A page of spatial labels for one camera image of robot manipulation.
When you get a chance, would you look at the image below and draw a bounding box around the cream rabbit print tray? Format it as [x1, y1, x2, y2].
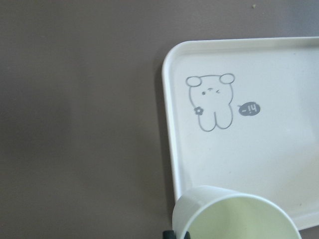
[162, 37, 319, 230]

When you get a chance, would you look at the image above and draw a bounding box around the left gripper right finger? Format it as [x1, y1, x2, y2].
[184, 232, 190, 239]

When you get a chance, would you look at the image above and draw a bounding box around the cream white cup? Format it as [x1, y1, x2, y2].
[172, 186, 301, 239]

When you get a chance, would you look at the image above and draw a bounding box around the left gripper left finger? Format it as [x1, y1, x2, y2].
[162, 230, 176, 239]

